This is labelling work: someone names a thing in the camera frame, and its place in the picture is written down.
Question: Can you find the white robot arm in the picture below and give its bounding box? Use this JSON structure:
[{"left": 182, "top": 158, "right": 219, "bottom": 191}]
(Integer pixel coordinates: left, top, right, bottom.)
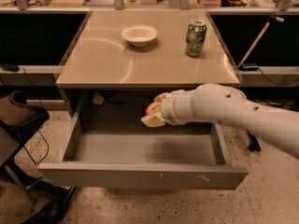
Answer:
[{"left": 141, "top": 83, "right": 299, "bottom": 159}]

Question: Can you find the red apple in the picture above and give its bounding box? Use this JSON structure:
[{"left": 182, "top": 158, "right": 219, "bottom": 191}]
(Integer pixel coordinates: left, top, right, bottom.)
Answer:
[{"left": 146, "top": 101, "right": 162, "bottom": 116}]

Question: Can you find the grey cabinet with tan top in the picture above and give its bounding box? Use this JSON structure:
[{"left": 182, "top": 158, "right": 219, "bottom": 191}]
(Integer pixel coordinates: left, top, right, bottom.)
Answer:
[{"left": 56, "top": 9, "right": 241, "bottom": 113}]

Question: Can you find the white stick with black stand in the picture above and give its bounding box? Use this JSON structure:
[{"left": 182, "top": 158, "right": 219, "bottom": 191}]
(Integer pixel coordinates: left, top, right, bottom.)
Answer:
[{"left": 237, "top": 15, "right": 284, "bottom": 152}]

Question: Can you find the white bowl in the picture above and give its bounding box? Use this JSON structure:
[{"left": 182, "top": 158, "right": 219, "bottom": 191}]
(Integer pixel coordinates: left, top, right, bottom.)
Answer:
[{"left": 121, "top": 24, "right": 157, "bottom": 48}]

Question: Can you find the grey open top drawer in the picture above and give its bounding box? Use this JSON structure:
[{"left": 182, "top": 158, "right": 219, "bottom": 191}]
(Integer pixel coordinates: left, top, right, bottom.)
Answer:
[{"left": 37, "top": 91, "right": 249, "bottom": 190}]

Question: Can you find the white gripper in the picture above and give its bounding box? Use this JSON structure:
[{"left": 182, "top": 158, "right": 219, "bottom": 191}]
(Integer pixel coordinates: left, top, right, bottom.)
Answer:
[{"left": 141, "top": 90, "right": 195, "bottom": 128}]

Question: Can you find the black power adapter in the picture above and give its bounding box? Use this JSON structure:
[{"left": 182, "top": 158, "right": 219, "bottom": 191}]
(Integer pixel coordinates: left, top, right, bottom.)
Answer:
[{"left": 0, "top": 63, "right": 20, "bottom": 72}]

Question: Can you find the dark brown chair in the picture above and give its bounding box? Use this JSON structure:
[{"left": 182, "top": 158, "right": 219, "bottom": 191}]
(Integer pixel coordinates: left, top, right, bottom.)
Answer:
[{"left": 0, "top": 91, "right": 77, "bottom": 224}]

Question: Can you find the green soda can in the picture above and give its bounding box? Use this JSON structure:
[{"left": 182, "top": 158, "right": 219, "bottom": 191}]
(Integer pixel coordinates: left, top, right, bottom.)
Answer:
[{"left": 186, "top": 20, "right": 206, "bottom": 57}]

